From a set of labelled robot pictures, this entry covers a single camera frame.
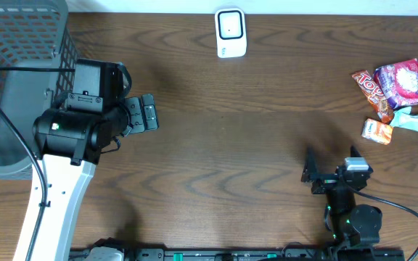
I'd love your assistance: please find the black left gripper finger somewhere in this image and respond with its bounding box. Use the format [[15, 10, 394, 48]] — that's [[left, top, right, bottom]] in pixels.
[[123, 97, 145, 135], [142, 94, 159, 131]]

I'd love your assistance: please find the orange Kleenex tissue pack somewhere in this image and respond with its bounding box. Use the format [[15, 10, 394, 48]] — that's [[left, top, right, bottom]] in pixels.
[[361, 118, 393, 145]]

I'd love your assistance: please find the red snack bar wrapper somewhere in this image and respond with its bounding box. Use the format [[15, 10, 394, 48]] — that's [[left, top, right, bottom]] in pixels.
[[351, 70, 394, 124]]

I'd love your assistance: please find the red purple pad packet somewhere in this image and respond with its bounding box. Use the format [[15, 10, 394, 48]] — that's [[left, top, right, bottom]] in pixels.
[[374, 59, 418, 110]]

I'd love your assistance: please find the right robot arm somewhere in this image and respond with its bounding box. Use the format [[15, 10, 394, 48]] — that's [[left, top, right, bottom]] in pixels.
[[301, 146, 382, 260]]

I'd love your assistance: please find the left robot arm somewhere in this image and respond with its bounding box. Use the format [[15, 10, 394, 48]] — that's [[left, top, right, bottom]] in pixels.
[[13, 59, 159, 260]]

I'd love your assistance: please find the white barcode scanner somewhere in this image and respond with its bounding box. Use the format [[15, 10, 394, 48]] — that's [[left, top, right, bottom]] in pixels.
[[214, 8, 247, 59]]

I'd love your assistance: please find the grey plastic mesh basket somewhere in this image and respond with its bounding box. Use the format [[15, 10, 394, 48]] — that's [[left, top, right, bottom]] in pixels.
[[0, 0, 78, 180]]

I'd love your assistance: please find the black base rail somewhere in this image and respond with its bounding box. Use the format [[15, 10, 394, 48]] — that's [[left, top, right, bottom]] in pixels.
[[69, 247, 406, 261]]

